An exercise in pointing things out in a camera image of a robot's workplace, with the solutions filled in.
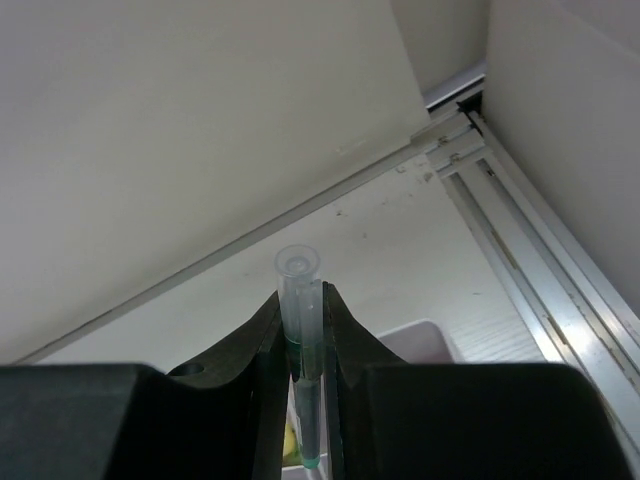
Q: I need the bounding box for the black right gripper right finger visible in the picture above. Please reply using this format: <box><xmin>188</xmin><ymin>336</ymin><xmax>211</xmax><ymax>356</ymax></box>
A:
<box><xmin>323</xmin><ymin>283</ymin><xmax>633</xmax><ymax>479</ymax></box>

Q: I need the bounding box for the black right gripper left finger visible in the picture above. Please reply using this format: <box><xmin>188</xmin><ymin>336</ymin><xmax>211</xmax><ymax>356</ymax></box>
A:
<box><xmin>1</xmin><ymin>296</ymin><xmax>289</xmax><ymax>479</ymax></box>

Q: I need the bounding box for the green gel pen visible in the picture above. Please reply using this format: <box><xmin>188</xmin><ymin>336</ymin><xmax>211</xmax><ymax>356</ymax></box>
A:
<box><xmin>274</xmin><ymin>244</ymin><xmax>324</xmax><ymax>469</ymax></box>

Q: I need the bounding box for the white divided organizer left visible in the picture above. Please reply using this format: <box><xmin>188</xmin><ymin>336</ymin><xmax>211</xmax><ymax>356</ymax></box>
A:
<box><xmin>281</xmin><ymin>319</ymin><xmax>461</xmax><ymax>479</ymax></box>

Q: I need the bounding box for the aluminium frame rail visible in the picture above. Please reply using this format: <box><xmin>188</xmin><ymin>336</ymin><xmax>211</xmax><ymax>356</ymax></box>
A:
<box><xmin>424</xmin><ymin>61</ymin><xmax>639</xmax><ymax>458</ymax></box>

